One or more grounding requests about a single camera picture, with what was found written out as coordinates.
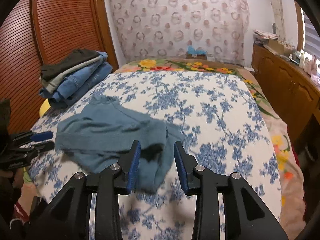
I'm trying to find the teal blue shorts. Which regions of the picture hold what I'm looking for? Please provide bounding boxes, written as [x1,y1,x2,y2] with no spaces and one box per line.
[55,95,184,193]

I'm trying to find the left hand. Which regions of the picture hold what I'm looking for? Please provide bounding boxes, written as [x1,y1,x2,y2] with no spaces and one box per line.
[1,168,24,194]

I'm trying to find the yellow plush toy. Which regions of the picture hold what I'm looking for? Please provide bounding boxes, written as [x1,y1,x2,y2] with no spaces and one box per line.
[39,99,50,117]

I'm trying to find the colourful flower blanket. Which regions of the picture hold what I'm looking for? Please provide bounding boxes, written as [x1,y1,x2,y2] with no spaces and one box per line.
[116,59,306,239]

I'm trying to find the grey folded pants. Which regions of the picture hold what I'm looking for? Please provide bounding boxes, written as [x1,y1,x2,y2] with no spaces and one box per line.
[40,56,103,94]

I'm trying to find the light blue folded jeans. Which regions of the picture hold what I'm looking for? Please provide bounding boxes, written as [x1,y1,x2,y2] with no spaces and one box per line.
[40,52,112,105]

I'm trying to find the brown louvered wardrobe door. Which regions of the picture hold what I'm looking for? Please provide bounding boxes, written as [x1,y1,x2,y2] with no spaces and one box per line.
[0,0,44,133]
[30,0,119,70]

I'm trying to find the dark blue folded jeans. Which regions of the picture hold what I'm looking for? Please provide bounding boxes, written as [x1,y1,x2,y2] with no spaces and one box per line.
[46,62,112,109]

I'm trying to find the blue floral white bedsheet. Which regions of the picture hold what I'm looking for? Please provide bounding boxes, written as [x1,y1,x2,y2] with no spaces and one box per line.
[33,71,281,239]

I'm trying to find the brown wooden sideboard cabinet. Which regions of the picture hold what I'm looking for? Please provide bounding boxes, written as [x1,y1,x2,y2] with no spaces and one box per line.
[251,43,320,160]

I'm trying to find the pink bottle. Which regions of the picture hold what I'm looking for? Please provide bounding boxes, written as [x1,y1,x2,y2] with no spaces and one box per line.
[305,55,318,76]

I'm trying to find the pink circle pattern curtain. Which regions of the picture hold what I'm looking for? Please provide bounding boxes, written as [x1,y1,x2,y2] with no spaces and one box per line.
[110,0,249,64]

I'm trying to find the cardboard box blue contents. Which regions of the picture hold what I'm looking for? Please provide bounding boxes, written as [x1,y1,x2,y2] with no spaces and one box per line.
[185,46,207,60]

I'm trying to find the open cardboard box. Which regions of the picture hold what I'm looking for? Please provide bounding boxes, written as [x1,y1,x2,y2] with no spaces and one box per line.
[268,39,296,56]

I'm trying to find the stack of folded papers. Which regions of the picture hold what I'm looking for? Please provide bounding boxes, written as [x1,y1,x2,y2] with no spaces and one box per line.
[253,29,278,45]

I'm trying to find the grey zebra window blind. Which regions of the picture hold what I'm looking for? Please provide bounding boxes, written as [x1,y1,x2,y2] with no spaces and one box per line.
[302,10,320,60]

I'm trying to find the beige tied side curtain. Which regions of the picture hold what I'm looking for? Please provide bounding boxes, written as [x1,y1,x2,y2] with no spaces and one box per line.
[270,0,285,40]

